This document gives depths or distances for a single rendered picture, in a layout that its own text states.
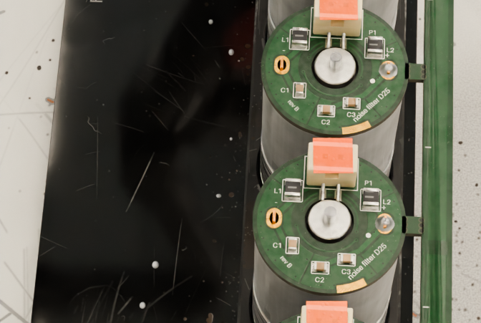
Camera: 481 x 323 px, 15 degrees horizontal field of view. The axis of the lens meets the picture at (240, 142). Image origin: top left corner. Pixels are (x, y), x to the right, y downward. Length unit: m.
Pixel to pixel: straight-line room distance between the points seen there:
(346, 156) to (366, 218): 0.01
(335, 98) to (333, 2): 0.02
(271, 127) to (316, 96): 0.01
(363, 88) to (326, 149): 0.02
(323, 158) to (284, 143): 0.02
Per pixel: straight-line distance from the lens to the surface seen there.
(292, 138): 0.31
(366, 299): 0.30
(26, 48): 0.38
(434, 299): 0.29
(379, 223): 0.30
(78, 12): 0.37
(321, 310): 0.29
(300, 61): 0.31
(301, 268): 0.29
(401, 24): 0.36
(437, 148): 0.30
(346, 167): 0.29
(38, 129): 0.37
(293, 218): 0.30
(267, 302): 0.31
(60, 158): 0.36
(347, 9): 0.31
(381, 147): 0.32
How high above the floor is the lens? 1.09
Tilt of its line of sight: 65 degrees down
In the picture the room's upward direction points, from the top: straight up
